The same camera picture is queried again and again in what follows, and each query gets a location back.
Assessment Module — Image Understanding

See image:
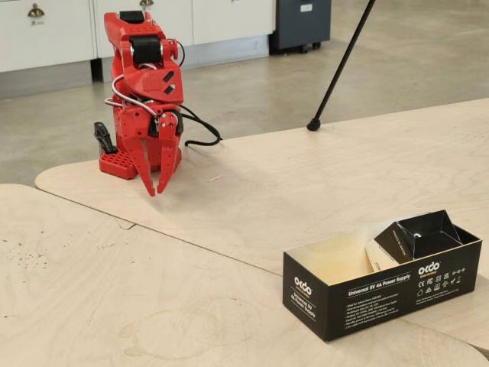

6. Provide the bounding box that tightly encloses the small black white box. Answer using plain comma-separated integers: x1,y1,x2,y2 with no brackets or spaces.
364,209,463,274

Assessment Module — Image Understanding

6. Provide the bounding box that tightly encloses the white cabinet drawer front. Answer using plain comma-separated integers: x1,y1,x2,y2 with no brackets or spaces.
0,0,95,73

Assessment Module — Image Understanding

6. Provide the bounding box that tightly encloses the dark grey wheeled cabinet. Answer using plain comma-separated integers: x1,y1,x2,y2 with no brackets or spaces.
269,0,332,55

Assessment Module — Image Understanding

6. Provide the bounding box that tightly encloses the open black okdo box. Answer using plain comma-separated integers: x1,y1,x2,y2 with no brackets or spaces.
282,209,482,343

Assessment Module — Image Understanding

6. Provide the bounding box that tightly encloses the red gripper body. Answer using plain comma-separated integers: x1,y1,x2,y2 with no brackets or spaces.
118,106,184,144

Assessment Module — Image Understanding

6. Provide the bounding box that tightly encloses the red perforated robot base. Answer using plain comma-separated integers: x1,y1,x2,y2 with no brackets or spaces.
98,143,183,180

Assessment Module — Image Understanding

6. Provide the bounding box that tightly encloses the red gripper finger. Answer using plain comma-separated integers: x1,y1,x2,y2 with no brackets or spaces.
125,138,157,197
156,110,180,195

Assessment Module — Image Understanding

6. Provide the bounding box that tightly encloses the black cable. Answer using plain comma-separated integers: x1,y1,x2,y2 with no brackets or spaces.
177,103,224,141
182,112,224,148

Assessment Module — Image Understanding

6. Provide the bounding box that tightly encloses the black tripod leg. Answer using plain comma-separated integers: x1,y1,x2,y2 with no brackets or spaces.
306,0,377,132

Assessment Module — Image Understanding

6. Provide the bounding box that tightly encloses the white servo wire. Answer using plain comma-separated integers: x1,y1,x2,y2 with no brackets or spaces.
104,74,164,118

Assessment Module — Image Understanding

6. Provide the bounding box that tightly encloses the black table clamp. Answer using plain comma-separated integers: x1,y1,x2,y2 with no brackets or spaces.
93,121,118,156

